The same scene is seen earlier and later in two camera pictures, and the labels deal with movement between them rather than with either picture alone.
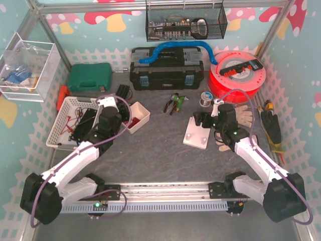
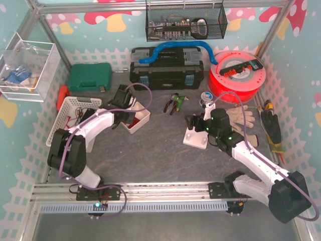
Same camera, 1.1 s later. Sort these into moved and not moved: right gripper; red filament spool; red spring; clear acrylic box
Moved: right gripper
Not moved: red spring; clear acrylic box; red filament spool
